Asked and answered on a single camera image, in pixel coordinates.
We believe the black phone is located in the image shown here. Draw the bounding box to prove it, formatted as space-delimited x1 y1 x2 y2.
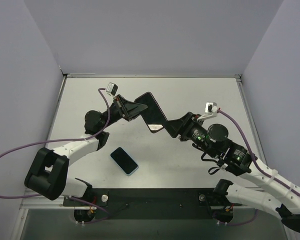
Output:
134 92 167 134

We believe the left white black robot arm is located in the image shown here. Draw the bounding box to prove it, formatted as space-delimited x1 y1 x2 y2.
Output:
25 95 147 206

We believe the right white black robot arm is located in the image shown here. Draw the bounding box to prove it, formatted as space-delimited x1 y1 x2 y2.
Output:
163 108 300 233

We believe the phone in light blue case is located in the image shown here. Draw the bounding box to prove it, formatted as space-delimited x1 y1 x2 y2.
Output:
110 147 139 176

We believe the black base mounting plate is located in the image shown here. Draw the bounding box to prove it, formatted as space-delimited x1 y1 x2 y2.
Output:
63 188 234 223

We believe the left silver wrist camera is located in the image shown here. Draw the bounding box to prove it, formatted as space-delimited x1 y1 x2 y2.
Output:
105 82 118 97

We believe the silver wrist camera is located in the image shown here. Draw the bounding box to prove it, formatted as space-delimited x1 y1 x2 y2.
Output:
105 82 118 97
200 102 219 121

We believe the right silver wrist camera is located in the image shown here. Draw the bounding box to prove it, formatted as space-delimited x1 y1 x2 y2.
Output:
200 102 219 121

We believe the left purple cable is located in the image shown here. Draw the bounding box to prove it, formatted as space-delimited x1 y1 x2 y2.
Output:
0 87 115 223

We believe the aluminium table frame rail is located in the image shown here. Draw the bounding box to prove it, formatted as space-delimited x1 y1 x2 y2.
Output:
19 72 289 211

